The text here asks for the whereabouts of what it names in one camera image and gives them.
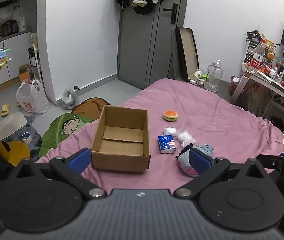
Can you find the white plastic shopping bag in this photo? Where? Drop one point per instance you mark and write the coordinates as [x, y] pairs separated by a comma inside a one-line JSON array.
[[30, 100]]

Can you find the brown bear rug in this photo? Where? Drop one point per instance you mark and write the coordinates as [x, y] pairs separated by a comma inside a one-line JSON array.
[[92, 105]]

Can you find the grey plastic bag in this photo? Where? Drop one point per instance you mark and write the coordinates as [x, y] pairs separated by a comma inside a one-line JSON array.
[[69, 99]]

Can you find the small drawer organizer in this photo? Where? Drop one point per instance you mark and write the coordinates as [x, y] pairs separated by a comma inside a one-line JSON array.
[[250, 52]]

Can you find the small floor cardboard box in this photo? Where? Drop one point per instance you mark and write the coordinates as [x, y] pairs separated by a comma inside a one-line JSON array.
[[24, 73]]

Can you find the black door stop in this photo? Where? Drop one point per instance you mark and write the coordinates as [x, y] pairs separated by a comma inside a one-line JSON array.
[[76, 88]]

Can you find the crumpled white tissue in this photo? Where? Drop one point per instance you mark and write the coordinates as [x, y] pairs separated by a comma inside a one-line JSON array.
[[170, 131]]

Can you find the black framed board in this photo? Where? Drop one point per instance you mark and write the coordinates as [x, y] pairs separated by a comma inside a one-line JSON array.
[[188, 52]]

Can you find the burger squishy toy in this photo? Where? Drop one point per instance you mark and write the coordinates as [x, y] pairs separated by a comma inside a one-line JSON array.
[[170, 115]]

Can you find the green leaf cartoon rug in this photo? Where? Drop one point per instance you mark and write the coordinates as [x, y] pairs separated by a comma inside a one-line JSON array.
[[54, 132]]

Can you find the small white box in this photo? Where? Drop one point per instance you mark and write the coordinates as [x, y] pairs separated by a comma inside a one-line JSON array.
[[194, 82]]

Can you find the tape roll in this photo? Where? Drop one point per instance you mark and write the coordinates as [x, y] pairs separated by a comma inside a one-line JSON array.
[[26, 137]]

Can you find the yellow stand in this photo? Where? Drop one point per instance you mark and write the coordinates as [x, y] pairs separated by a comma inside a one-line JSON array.
[[17, 150]]

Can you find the orange round ornament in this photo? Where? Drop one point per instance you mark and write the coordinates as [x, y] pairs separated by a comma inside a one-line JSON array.
[[271, 55]]

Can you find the white desk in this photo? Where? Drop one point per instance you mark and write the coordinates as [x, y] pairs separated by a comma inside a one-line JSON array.
[[259, 78]]

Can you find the blue plush toy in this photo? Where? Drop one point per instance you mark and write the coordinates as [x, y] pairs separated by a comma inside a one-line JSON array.
[[184, 163]]

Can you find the yellow slipper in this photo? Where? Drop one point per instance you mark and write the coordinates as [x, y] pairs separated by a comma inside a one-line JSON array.
[[5, 110]]

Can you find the white cabinet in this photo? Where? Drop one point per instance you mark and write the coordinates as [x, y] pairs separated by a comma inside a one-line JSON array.
[[14, 55]]

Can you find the clear plastic bag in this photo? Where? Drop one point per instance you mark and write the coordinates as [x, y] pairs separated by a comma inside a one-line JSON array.
[[186, 138]]

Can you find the grey door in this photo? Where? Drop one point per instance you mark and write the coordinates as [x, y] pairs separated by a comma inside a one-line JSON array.
[[137, 45]]

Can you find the kitchen counter appliances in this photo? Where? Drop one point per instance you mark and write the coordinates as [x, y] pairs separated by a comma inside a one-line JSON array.
[[8, 27]]

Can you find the white and green cup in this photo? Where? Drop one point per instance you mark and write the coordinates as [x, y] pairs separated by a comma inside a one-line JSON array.
[[196, 75]]

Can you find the small green container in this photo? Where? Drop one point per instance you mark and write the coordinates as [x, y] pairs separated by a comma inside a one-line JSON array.
[[205, 77]]

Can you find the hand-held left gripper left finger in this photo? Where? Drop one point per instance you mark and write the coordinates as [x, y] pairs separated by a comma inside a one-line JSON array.
[[80, 159]]

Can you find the clear water jug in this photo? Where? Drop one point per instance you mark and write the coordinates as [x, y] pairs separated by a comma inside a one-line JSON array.
[[213, 77]]

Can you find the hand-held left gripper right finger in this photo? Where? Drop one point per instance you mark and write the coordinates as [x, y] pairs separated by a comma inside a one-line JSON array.
[[200, 160]]

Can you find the stack of books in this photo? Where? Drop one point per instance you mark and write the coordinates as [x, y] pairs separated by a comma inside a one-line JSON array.
[[3, 56]]

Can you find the red label water bottle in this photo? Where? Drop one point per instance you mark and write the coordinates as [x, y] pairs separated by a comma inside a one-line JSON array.
[[258, 56]]

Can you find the black lace cloth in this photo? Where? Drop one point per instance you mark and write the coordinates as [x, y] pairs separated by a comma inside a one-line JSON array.
[[184, 150]]

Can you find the white floor mat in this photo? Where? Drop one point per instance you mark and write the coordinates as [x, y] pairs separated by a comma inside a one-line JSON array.
[[9, 125]]

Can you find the black spray bottle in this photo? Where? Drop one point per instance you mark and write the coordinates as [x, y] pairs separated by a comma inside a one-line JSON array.
[[32, 58]]

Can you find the black tools on organizer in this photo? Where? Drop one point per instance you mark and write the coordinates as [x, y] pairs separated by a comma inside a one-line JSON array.
[[253, 35]]

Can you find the blue tissue packet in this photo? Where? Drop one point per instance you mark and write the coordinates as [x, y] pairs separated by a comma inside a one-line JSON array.
[[167, 144]]

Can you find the pink bed sheet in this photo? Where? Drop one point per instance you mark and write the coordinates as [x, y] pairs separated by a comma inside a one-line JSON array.
[[206, 105]]

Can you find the grey blue fluffy rug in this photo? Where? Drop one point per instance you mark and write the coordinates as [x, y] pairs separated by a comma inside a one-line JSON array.
[[34, 142]]

